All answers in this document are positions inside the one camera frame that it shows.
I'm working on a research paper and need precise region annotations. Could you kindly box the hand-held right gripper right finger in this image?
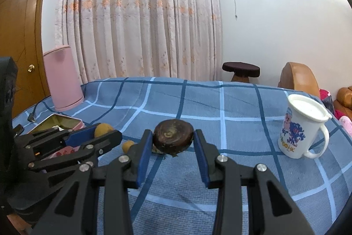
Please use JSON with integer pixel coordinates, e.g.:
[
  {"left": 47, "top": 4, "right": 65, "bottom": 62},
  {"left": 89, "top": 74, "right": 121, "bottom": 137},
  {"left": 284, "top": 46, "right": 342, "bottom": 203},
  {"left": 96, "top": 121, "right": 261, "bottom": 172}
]
[{"left": 194, "top": 129, "right": 315, "bottom": 235}]

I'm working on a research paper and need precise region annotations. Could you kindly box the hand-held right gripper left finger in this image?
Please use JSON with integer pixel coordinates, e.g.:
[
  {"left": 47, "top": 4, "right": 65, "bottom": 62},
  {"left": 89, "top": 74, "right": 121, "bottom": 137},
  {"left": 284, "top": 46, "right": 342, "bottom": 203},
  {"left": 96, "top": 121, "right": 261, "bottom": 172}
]
[{"left": 32, "top": 129, "right": 154, "bottom": 235}]

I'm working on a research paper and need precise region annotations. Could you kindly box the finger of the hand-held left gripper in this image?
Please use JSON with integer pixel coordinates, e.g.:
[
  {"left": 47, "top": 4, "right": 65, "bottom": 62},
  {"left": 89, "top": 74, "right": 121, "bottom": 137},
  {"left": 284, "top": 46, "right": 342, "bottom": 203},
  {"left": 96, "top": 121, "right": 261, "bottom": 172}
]
[
  {"left": 16, "top": 125, "right": 97, "bottom": 161},
  {"left": 27, "top": 130, "right": 123, "bottom": 174}
]

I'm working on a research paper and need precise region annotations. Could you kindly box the tan longan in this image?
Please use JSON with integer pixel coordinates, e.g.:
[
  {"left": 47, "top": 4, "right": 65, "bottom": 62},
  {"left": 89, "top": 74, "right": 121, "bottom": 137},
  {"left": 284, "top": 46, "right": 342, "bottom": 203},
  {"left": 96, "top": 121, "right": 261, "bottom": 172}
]
[
  {"left": 122, "top": 141, "right": 135, "bottom": 154},
  {"left": 95, "top": 124, "right": 114, "bottom": 139}
]

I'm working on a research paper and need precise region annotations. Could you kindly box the pink tin box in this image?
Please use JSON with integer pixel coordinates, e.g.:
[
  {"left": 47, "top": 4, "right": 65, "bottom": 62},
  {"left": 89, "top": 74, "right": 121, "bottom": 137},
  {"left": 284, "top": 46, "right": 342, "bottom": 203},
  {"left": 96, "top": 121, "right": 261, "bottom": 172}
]
[{"left": 27, "top": 114, "right": 84, "bottom": 161}]

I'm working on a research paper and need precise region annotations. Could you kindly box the pink tall container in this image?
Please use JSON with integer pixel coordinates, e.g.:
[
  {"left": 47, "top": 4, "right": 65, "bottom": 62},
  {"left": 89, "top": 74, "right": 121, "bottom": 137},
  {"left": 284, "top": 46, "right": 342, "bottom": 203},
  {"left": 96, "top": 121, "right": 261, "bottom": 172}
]
[{"left": 43, "top": 46, "right": 84, "bottom": 111}]

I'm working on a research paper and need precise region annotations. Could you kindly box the blue checked tablecloth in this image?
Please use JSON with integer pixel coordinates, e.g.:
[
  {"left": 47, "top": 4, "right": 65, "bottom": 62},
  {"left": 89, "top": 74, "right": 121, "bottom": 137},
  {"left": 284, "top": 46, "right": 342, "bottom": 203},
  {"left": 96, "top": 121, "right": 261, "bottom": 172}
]
[{"left": 11, "top": 77, "right": 352, "bottom": 235}]

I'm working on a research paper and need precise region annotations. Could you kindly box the white printed mug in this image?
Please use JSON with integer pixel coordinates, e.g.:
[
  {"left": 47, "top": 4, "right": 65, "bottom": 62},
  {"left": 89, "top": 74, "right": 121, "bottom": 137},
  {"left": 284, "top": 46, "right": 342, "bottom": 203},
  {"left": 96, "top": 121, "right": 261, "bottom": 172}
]
[{"left": 277, "top": 99, "right": 330, "bottom": 160}]

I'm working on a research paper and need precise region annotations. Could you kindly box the dark brown round stool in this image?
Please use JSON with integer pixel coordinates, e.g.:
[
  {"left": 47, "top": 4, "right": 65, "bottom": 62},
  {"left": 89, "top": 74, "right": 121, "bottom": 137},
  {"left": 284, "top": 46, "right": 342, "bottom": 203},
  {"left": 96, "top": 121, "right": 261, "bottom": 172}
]
[{"left": 222, "top": 61, "right": 260, "bottom": 83}]

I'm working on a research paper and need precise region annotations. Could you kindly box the white mug lid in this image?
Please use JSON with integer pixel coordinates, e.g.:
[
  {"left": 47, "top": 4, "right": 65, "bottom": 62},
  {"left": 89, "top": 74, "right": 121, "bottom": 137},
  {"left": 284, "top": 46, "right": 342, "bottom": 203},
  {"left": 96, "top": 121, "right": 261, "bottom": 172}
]
[{"left": 287, "top": 94, "right": 333, "bottom": 123}]

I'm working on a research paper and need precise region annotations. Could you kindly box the wooden door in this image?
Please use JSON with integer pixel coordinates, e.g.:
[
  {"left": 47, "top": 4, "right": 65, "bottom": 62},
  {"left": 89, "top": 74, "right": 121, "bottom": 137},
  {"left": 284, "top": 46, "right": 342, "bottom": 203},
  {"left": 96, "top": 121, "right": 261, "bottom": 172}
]
[{"left": 0, "top": 0, "right": 51, "bottom": 117}]

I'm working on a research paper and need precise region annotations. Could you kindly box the brown leather chair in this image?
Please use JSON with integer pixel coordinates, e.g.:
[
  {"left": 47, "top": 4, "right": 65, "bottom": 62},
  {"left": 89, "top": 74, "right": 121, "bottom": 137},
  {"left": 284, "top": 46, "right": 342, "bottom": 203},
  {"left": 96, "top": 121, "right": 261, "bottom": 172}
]
[{"left": 278, "top": 62, "right": 321, "bottom": 92}]

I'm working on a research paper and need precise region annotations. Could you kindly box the pink floral curtain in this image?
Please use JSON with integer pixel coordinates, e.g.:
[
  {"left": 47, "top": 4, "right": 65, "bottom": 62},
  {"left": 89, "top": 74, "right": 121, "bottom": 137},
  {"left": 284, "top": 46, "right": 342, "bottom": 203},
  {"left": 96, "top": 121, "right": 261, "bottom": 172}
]
[{"left": 53, "top": 0, "right": 223, "bottom": 81}]

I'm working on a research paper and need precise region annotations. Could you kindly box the pink floral blanket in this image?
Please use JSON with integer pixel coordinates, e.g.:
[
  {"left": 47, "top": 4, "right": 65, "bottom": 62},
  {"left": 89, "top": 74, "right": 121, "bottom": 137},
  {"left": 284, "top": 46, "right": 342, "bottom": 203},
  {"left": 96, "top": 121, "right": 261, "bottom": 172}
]
[{"left": 319, "top": 89, "right": 352, "bottom": 136}]

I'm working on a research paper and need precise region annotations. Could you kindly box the brown leather sofa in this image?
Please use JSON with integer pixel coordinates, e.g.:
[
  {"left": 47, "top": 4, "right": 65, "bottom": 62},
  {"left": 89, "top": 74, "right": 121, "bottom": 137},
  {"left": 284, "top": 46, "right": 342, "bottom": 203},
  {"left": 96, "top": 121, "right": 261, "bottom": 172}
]
[{"left": 337, "top": 87, "right": 352, "bottom": 111}]

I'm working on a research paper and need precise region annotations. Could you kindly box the black cable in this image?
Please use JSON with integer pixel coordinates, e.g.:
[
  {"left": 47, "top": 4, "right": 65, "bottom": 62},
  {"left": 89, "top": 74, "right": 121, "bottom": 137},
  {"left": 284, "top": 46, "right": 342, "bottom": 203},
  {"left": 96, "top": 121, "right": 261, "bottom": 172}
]
[{"left": 27, "top": 101, "right": 44, "bottom": 123}]

